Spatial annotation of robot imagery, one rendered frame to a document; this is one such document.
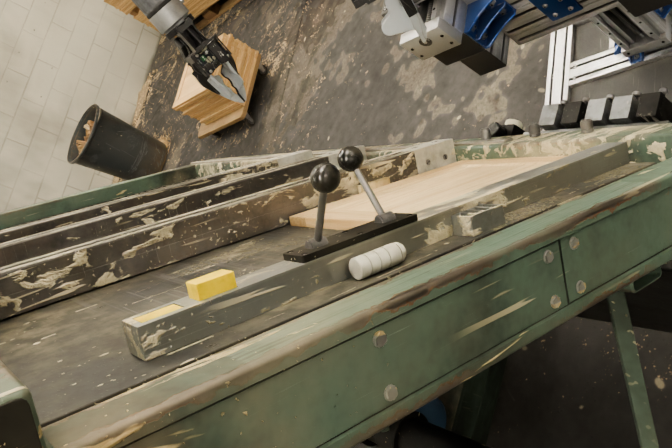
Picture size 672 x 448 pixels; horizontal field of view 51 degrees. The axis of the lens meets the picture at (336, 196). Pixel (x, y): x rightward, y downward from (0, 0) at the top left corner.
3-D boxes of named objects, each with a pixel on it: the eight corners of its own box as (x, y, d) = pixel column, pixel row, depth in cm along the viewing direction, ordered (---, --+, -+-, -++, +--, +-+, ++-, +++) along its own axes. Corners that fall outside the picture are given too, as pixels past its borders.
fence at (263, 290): (630, 162, 129) (627, 141, 128) (145, 362, 75) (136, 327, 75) (605, 163, 133) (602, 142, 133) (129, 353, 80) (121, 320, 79)
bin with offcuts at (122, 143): (177, 130, 575) (103, 95, 539) (160, 187, 556) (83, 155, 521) (150, 144, 614) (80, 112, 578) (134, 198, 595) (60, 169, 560)
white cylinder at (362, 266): (364, 281, 88) (410, 262, 93) (359, 259, 88) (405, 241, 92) (350, 279, 91) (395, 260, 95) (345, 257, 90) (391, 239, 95)
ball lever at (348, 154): (405, 217, 97) (360, 138, 101) (385, 225, 95) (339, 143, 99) (392, 229, 100) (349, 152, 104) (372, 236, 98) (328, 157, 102)
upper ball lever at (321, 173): (336, 255, 92) (349, 168, 85) (312, 264, 90) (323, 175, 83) (318, 240, 94) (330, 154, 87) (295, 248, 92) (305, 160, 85)
